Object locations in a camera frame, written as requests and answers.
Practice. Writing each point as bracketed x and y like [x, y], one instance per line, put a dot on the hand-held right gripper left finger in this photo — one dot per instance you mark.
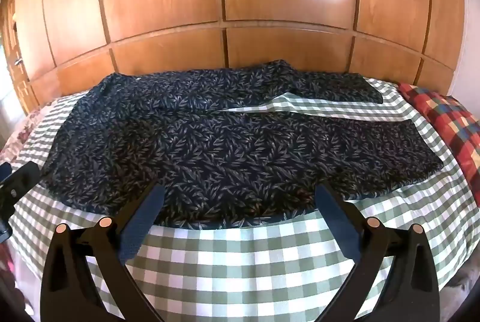
[142, 220]

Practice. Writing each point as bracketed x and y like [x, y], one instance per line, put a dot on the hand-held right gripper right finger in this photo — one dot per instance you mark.
[337, 222]

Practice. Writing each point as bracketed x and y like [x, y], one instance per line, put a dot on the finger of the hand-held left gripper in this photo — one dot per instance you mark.
[24, 177]

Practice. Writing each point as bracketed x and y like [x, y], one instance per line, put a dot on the dark leaf print pants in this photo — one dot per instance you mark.
[225, 156]

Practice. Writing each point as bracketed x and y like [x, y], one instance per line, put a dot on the floral cloth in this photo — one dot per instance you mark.
[22, 130]

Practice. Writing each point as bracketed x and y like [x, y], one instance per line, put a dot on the green white checkered bed sheet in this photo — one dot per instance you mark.
[240, 269]

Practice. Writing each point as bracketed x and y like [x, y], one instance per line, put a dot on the red plaid blanket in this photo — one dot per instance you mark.
[450, 126]

